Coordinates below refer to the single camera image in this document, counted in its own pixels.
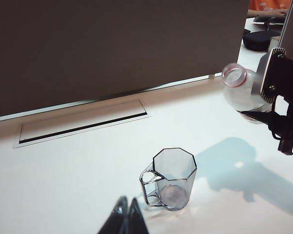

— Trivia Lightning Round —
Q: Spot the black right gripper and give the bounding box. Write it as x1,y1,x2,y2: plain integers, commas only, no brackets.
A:
237,47,293,156

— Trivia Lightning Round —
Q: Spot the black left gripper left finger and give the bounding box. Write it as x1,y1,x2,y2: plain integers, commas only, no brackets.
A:
97,195,128,234

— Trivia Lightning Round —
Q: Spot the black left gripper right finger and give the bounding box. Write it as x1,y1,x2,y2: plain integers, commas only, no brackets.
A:
126,197,150,234

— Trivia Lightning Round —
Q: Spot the clear water bottle red label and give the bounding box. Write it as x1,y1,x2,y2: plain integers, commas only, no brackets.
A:
221,62,274,125

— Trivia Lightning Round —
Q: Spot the transparent grey plastic mug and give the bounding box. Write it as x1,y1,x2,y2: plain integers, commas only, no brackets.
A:
139,147,198,212

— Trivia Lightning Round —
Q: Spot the black round cushion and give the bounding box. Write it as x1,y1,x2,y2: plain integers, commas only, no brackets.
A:
242,30,280,52

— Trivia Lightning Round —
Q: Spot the black keyboard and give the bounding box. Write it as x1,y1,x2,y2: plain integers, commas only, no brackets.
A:
252,15,288,25

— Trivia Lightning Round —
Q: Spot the person in orange shirt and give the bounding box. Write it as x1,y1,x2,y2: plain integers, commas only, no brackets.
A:
247,0,293,18

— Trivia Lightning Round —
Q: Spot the wide brown desk partition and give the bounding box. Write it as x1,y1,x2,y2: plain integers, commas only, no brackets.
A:
0,0,250,119

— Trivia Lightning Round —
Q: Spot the white desk cable tray lid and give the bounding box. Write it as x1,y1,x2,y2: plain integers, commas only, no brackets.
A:
13,99,152,149

